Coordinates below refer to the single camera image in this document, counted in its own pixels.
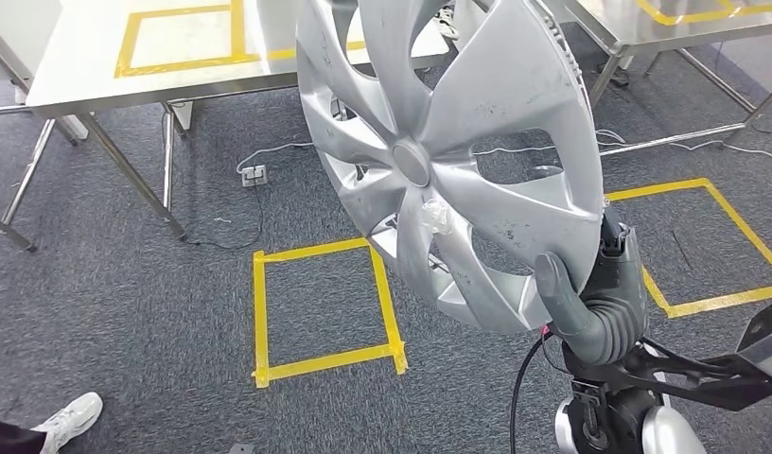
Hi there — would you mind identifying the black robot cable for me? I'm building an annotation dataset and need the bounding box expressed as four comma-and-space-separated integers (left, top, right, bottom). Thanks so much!
510, 332, 553, 454

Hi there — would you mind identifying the silver plastic wheel hubcap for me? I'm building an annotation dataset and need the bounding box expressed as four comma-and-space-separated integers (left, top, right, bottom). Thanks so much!
296, 0, 605, 335

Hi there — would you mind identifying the yellow table tape outline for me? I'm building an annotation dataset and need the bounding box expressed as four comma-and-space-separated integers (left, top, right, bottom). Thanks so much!
636, 0, 772, 27

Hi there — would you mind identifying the yellow workbench tape outline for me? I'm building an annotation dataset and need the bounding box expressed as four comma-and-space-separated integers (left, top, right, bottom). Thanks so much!
113, 0, 368, 79

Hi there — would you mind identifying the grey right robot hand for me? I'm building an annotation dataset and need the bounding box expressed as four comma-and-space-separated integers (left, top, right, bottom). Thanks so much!
534, 206, 651, 368

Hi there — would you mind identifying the white floor cable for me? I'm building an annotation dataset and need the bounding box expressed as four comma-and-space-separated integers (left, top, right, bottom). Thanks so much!
595, 128, 772, 166
235, 140, 315, 173

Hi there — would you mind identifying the person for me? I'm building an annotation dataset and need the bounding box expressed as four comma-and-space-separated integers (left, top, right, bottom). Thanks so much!
0, 393, 104, 454
432, 3, 461, 41

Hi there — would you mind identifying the yellow floor tape square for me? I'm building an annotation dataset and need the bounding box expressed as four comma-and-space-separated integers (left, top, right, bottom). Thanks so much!
252, 236, 409, 390
605, 178, 772, 320

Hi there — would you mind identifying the steel workbench table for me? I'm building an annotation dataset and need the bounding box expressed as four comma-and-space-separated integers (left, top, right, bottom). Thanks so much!
25, 0, 453, 242

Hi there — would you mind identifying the white partition panel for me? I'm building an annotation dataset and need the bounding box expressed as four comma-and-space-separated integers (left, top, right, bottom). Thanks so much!
0, 0, 64, 82

